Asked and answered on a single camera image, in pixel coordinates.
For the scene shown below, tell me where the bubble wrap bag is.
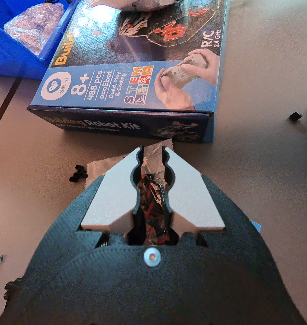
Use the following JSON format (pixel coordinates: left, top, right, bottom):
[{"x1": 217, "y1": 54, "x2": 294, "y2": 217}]
[{"x1": 4, "y1": 3, "x2": 65, "y2": 56}]

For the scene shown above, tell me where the blue plastic bin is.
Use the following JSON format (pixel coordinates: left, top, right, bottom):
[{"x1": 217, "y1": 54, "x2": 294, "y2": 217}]
[{"x1": 0, "y1": 0, "x2": 80, "y2": 80}]

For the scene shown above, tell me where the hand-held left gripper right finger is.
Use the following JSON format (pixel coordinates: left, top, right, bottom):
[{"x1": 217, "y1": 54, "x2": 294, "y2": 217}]
[{"x1": 162, "y1": 146, "x2": 226, "y2": 240}]

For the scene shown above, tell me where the silver plastic parts bag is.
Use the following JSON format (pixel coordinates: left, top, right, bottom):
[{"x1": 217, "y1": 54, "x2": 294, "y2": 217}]
[{"x1": 88, "y1": 138, "x2": 175, "y2": 244}]

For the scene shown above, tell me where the blue robot kit box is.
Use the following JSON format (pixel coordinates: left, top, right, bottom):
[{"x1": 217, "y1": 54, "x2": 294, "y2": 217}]
[{"x1": 27, "y1": 0, "x2": 230, "y2": 144}]

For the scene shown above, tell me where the clear plastic bag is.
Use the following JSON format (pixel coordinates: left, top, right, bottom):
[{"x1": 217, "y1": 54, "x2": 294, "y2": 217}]
[{"x1": 87, "y1": 0, "x2": 175, "y2": 13}]

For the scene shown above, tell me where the black double connector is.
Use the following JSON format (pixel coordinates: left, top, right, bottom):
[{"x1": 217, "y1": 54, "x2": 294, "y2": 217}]
[{"x1": 69, "y1": 164, "x2": 89, "y2": 183}]

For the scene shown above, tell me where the grey desk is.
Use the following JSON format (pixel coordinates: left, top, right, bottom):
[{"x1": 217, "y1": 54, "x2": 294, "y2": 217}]
[{"x1": 0, "y1": 0, "x2": 307, "y2": 325}]

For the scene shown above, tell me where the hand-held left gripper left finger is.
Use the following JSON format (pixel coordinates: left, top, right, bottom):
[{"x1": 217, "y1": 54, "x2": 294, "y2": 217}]
[{"x1": 81, "y1": 146, "x2": 144, "y2": 242}]

